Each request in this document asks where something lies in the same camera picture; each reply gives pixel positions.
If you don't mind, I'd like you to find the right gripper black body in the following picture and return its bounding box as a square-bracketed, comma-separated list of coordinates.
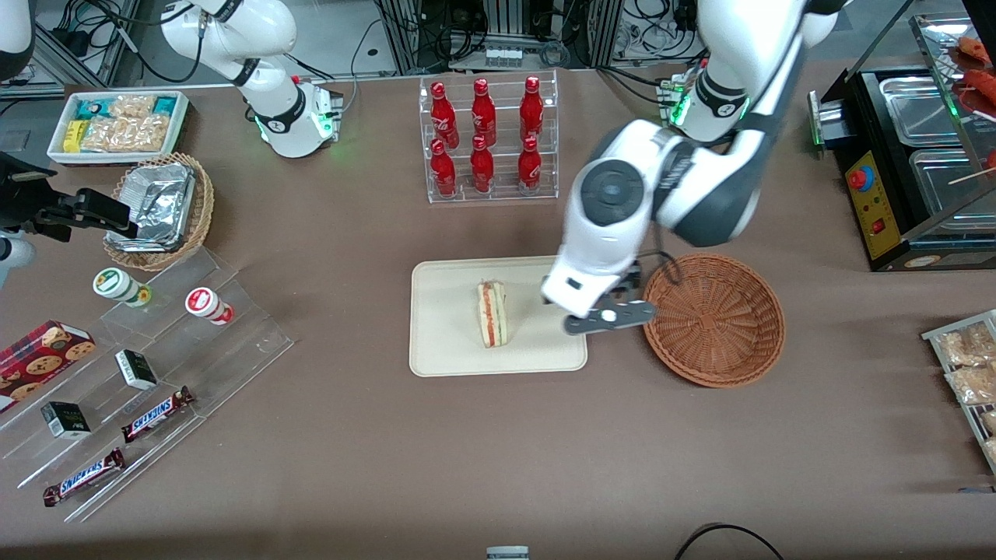
[0, 152, 79, 234]

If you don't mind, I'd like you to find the triangular sandwich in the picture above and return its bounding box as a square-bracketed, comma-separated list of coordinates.
[476, 280, 510, 349]

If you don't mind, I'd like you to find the light tan wicker basket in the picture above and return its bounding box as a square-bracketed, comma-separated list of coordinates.
[103, 152, 216, 273]

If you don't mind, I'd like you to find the beige plastic tray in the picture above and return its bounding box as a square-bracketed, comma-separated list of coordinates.
[409, 255, 588, 378]

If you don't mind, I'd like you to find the round brown wicker basket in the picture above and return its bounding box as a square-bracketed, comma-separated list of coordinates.
[640, 253, 787, 388]

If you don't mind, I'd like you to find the tray of packaged snacks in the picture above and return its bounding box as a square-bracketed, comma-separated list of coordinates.
[922, 310, 996, 475]

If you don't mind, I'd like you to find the aluminium foil container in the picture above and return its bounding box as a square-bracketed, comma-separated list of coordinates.
[109, 162, 195, 254]

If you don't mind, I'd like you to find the green lidded drink cup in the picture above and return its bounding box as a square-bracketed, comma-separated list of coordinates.
[92, 267, 153, 308]

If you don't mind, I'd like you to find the large clear cracker bag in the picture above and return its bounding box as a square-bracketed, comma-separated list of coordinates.
[82, 115, 169, 153]

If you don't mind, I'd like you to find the clear acrylic bottle rack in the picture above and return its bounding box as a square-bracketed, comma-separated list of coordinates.
[419, 68, 559, 205]

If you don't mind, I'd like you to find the small clear cracker bag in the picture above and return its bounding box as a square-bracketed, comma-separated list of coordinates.
[109, 93, 156, 121]

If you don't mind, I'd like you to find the red lidded drink cup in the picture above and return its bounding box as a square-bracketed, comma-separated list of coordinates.
[184, 286, 235, 326]

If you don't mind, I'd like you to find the white rectangular snack bin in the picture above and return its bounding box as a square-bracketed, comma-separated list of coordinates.
[47, 89, 191, 166]

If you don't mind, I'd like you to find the red cola bottle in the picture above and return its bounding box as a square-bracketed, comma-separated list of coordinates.
[470, 135, 496, 194]
[430, 138, 458, 197]
[471, 78, 497, 147]
[517, 136, 542, 191]
[430, 81, 460, 149]
[519, 75, 545, 141]

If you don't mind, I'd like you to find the small black box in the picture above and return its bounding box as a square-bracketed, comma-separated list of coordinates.
[40, 401, 92, 440]
[114, 348, 159, 391]

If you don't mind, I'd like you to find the clear acrylic stepped display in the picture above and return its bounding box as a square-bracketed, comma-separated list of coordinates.
[0, 247, 295, 523]

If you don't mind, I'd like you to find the red plaid cookie box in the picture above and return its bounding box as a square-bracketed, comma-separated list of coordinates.
[0, 320, 98, 415]

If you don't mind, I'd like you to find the Snickers chocolate bar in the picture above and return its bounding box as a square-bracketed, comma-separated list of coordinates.
[43, 447, 125, 508]
[121, 387, 195, 444]

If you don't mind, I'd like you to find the black hot food warmer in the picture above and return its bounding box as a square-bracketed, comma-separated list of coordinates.
[808, 0, 996, 273]

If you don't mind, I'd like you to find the steel food pan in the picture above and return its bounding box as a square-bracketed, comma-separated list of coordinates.
[909, 148, 996, 217]
[879, 74, 967, 149]

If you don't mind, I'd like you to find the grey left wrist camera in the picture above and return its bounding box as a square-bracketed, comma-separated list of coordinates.
[563, 299, 656, 337]

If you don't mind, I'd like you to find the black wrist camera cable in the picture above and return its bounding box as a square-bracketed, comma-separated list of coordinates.
[638, 250, 682, 285]

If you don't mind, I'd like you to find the black looped cable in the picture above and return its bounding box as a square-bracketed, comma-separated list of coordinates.
[673, 523, 787, 560]

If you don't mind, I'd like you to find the aluminium equipment frame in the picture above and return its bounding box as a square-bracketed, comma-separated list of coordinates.
[377, 0, 623, 75]

